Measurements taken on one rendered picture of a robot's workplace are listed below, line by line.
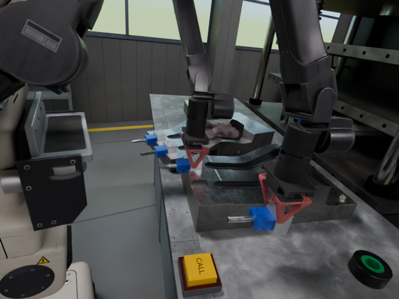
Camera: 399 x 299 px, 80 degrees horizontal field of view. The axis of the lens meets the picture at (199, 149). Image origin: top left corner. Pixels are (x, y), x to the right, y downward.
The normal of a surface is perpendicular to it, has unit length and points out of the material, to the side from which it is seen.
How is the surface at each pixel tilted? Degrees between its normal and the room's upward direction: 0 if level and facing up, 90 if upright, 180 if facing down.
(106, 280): 0
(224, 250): 0
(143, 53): 90
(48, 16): 79
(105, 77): 90
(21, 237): 90
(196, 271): 0
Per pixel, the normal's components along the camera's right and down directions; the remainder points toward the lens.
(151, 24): 0.44, 0.45
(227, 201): 0.11, -0.88
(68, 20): 0.32, 0.28
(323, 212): 0.22, 0.47
